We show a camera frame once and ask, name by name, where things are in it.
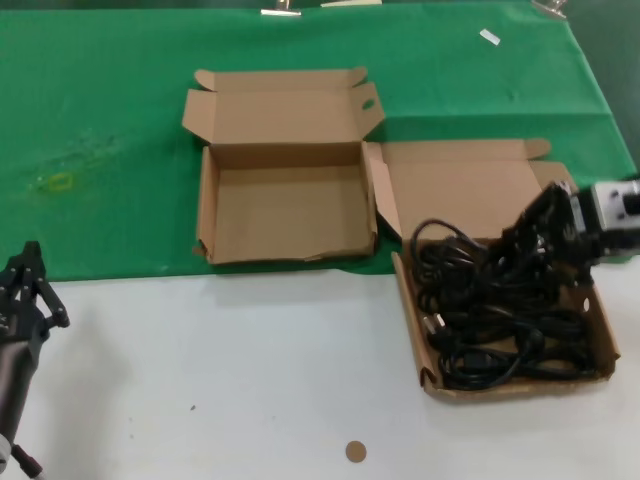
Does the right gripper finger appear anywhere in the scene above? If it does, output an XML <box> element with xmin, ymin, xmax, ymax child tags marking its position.
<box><xmin>503</xmin><ymin>211</ymin><xmax>572</xmax><ymax>272</ymax></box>
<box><xmin>501</xmin><ymin>181</ymin><xmax>572</xmax><ymax>242</ymax></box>

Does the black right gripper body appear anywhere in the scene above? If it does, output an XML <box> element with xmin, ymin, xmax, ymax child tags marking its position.
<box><xmin>563</xmin><ymin>186</ymin><xmax>602</xmax><ymax>287</ymax></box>

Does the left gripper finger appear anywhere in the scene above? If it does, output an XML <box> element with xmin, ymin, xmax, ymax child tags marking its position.
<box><xmin>0</xmin><ymin>240</ymin><xmax>47</xmax><ymax>302</ymax></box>
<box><xmin>31</xmin><ymin>281</ymin><xmax>72</xmax><ymax>330</ymax></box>

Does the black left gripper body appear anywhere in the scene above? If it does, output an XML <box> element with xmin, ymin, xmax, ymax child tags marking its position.
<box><xmin>0</xmin><ymin>278</ymin><xmax>52</xmax><ymax>347</ymax></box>

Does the cardboard box with round hole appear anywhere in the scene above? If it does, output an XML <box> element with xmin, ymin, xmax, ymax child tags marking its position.
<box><xmin>362</xmin><ymin>138</ymin><xmax>622</xmax><ymax>405</ymax></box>

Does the cardboard box with oval hole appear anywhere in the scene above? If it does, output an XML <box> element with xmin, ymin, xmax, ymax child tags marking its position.
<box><xmin>180</xmin><ymin>66</ymin><xmax>385</xmax><ymax>265</ymax></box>

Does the green table cloth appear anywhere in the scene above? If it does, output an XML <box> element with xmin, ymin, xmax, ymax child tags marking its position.
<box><xmin>0</xmin><ymin>0</ymin><xmax>640</xmax><ymax>284</ymax></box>

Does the yellow green ring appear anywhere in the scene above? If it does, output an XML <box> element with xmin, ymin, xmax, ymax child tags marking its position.
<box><xmin>46</xmin><ymin>172</ymin><xmax>77</xmax><ymax>194</ymax></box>

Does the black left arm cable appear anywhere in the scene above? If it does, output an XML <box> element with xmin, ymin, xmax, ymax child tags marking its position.
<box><xmin>12</xmin><ymin>443</ymin><xmax>47</xmax><ymax>480</ymax></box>

